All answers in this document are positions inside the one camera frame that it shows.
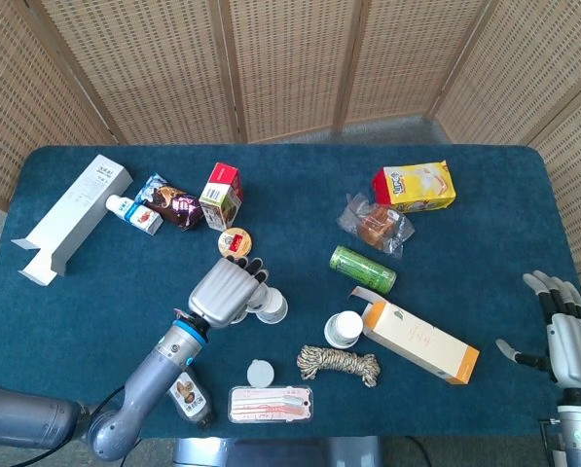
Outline bread in clear plastic bag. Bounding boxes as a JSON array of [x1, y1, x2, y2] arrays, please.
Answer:
[[337, 192, 416, 259]]

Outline grey robot torso base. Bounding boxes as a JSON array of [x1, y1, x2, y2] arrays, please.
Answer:
[[171, 436, 383, 467]]

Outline blue carpet table cover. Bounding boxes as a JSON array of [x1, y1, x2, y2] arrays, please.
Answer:
[[0, 144, 581, 439]]

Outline red green cookie box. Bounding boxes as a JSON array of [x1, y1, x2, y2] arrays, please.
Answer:
[[198, 162, 245, 233]]

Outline green energy drink can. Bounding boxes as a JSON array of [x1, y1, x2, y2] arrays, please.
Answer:
[[329, 245, 398, 295]]

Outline beige braided rope bundle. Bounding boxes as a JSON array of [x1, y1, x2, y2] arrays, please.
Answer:
[[296, 344, 381, 388]]

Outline yellow red snack bag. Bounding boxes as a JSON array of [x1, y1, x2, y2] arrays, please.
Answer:
[[371, 160, 457, 214]]

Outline long grey cardboard box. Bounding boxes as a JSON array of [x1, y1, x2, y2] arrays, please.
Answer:
[[11, 154, 134, 285]]

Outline white cup blue round print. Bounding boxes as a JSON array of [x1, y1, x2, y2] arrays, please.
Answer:
[[260, 287, 289, 325]]

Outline brown purple snack bag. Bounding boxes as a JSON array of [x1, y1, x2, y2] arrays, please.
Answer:
[[133, 173, 205, 231]]

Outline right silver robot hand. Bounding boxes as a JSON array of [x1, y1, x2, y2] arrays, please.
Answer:
[[495, 270, 581, 390]]

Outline small milk carton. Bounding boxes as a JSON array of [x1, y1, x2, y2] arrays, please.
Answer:
[[105, 194, 164, 237]]

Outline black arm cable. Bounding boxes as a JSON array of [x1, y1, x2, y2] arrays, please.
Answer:
[[91, 384, 127, 415]]

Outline dark sauce squeeze bottle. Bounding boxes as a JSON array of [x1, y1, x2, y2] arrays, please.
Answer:
[[167, 370, 213, 429]]

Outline white jar with grey lid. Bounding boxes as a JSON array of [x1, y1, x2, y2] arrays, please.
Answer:
[[246, 358, 276, 389]]

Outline round red gold tin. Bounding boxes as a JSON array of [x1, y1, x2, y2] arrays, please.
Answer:
[[217, 227, 253, 259]]

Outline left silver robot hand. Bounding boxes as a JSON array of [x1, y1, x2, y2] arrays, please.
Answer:
[[187, 256, 271, 328]]

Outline pink razor blister pack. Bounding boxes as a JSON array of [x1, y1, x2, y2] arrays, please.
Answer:
[[227, 384, 314, 424]]

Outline paper cups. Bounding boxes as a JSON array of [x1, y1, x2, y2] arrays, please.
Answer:
[[323, 310, 365, 350]]

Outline cream orange carton box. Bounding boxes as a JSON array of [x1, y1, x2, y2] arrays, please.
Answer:
[[350, 285, 481, 386]]

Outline woven bamboo folding screen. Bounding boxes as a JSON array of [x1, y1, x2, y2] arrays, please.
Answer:
[[0, 0, 581, 288]]

